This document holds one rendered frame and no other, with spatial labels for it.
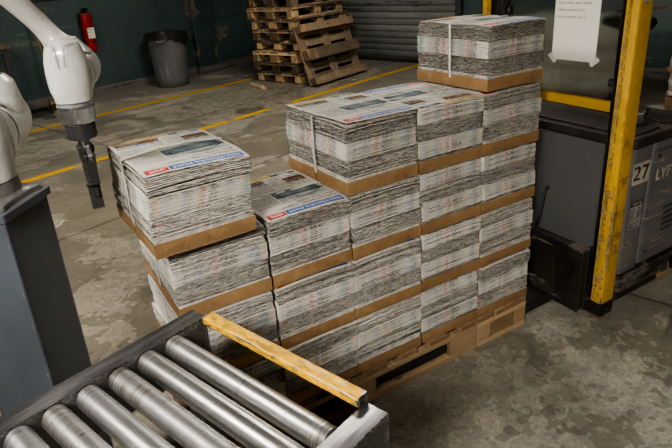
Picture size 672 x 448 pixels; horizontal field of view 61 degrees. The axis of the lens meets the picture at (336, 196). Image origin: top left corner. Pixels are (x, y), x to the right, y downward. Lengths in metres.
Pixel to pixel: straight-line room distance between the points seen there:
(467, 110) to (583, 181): 0.91
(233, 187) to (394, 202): 0.61
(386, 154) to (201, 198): 0.63
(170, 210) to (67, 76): 0.41
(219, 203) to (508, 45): 1.16
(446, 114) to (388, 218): 0.40
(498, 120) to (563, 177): 0.77
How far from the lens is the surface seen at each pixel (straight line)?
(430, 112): 1.93
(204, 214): 1.56
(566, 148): 2.80
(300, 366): 1.12
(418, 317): 2.21
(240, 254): 1.68
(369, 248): 1.92
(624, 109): 2.43
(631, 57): 2.39
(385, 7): 9.59
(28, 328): 1.75
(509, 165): 2.27
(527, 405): 2.31
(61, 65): 1.58
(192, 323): 1.33
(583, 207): 2.82
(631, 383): 2.51
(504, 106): 2.17
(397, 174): 1.90
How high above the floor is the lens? 1.51
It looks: 22 degrees down
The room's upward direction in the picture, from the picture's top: 4 degrees counter-clockwise
